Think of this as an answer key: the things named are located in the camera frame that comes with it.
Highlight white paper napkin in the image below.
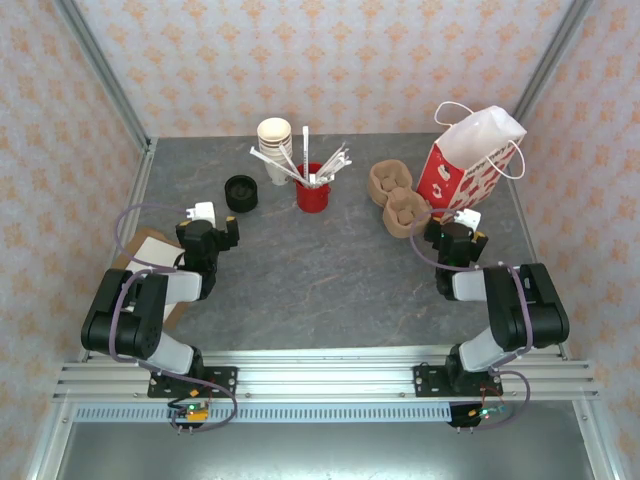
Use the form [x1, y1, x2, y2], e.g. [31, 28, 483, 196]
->
[130, 236, 184, 271]

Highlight stack of brown cup carriers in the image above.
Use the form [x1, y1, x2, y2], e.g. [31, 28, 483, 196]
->
[368, 158, 435, 240]

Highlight stack of black cup lids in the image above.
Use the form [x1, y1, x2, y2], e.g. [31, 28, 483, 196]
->
[223, 174, 259, 215]

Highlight brown cardboard sheet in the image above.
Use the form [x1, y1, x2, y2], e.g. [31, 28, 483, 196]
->
[113, 227, 189, 331]

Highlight red and white paper bag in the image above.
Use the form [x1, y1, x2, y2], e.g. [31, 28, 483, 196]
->
[415, 101, 528, 221]

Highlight red metal bucket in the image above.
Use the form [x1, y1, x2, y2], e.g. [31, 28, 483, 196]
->
[293, 162, 333, 215]

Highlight stack of paper cups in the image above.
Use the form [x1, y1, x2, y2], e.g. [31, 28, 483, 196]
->
[256, 117, 296, 187]

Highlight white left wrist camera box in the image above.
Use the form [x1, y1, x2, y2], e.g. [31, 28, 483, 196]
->
[192, 200, 217, 226]

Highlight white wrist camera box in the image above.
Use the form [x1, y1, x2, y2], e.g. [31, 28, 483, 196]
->
[453, 208, 482, 231]
[192, 200, 217, 226]

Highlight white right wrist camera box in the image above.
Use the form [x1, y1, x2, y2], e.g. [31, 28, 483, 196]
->
[453, 208, 482, 231]

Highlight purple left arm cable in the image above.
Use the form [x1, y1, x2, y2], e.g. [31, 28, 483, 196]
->
[108, 203, 239, 434]

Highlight aluminium frame post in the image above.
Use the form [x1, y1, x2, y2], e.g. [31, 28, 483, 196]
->
[512, 0, 599, 124]
[53, 0, 155, 154]

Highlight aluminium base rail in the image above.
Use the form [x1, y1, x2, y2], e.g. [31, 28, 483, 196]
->
[52, 349, 599, 401]

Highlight grey slotted cable duct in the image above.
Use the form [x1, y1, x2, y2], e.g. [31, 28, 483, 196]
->
[72, 403, 506, 426]

